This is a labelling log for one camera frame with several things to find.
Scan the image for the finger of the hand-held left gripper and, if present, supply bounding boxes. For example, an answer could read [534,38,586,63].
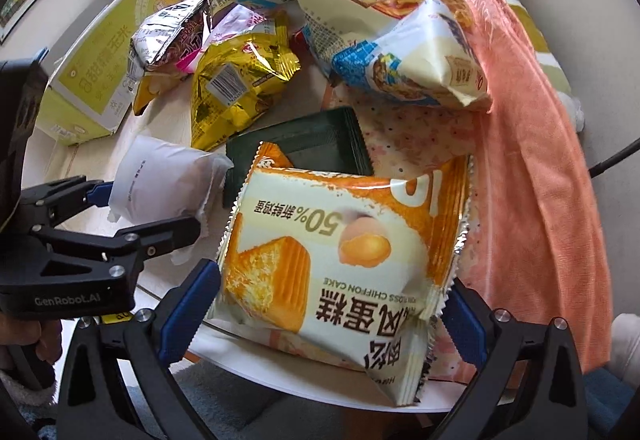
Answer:
[35,215,202,271]
[20,175,109,227]

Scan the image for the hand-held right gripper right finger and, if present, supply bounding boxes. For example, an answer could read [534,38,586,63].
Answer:
[432,277,588,440]

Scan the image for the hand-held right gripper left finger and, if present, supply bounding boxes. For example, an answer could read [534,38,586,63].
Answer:
[55,259,223,440]

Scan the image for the white translucent snack packet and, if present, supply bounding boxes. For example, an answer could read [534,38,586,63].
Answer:
[107,135,235,265]

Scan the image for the yellow snack packet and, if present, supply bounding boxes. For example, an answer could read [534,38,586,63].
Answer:
[131,64,191,117]

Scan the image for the green cardboard box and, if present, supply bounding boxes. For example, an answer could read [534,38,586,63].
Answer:
[35,0,206,147]

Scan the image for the orange cake packet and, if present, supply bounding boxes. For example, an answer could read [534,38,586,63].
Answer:
[205,141,471,407]

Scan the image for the gold foil snack packet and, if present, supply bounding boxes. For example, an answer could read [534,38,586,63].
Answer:
[190,17,303,151]

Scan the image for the silver purple snack packet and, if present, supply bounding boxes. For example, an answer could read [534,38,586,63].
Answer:
[129,0,211,73]

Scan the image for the dark green snack packet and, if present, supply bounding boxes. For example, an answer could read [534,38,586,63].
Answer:
[224,107,375,208]

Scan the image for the pink snack packet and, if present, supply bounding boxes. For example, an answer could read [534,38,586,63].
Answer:
[175,4,278,73]

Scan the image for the large white blue snack bag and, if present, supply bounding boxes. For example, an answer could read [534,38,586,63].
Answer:
[286,0,493,111]

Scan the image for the person's left hand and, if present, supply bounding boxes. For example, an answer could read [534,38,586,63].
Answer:
[0,318,64,391]

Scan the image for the orange dotted placemat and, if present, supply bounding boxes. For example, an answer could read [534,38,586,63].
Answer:
[320,0,613,383]

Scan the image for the white fluffy cloth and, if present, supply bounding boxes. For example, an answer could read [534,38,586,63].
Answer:
[555,90,586,135]

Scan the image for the black cable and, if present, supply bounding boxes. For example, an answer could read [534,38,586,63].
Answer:
[587,137,640,178]

